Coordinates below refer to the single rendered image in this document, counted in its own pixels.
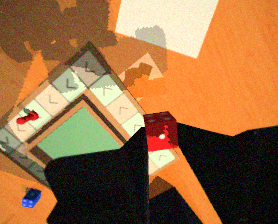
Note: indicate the blue die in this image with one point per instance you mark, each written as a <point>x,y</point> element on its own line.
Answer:
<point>31,198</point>

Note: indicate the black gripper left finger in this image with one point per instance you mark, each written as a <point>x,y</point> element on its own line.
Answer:
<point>126,168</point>

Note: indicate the red die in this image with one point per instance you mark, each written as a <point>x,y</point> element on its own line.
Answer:
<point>161,131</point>

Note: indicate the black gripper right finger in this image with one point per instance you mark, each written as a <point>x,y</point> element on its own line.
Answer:
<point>227,166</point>

